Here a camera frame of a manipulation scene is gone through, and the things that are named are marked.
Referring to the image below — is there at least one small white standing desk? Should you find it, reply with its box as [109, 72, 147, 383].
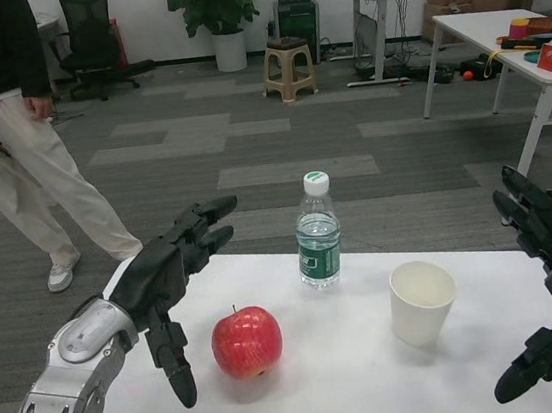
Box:
[329, 0, 436, 92]

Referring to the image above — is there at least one black floor equipment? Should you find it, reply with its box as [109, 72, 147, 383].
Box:
[402, 61, 456, 89]

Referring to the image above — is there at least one black computer tower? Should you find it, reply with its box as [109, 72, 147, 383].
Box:
[274, 0, 328, 69]

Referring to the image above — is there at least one yellow and pink container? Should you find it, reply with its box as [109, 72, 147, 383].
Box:
[508, 17, 532, 41]

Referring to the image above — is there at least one red panel behind chair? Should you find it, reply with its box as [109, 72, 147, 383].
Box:
[109, 17, 131, 69]

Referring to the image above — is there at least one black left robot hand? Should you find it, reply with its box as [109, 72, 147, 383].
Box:
[96, 194, 263, 413]

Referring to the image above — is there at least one black office chair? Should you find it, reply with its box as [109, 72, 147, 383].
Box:
[42, 0, 160, 108]

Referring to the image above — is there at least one clear water bottle green label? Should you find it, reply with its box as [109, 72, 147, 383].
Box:
[286, 168, 348, 294]

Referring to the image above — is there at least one red apple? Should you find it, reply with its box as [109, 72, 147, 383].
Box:
[206, 299, 288, 384]

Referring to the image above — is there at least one orange flat box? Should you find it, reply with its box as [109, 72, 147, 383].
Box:
[524, 14, 552, 36]

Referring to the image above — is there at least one low cardboard box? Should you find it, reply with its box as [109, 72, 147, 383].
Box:
[419, 0, 478, 44]

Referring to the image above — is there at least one white paper cup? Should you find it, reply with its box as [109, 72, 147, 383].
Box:
[385, 255, 464, 352]

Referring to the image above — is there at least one large white table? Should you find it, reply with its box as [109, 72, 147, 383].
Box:
[411, 0, 552, 188]

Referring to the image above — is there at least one black gear with yellow strap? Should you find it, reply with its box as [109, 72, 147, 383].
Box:
[457, 50, 506, 83]

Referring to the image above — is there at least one black and yellow tool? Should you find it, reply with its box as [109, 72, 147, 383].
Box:
[496, 30, 552, 53]

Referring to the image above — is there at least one potted plant white pot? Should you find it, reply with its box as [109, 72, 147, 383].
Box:
[166, 0, 268, 80]

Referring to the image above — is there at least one beige plastic stool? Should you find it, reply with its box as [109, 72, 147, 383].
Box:
[258, 34, 320, 107]

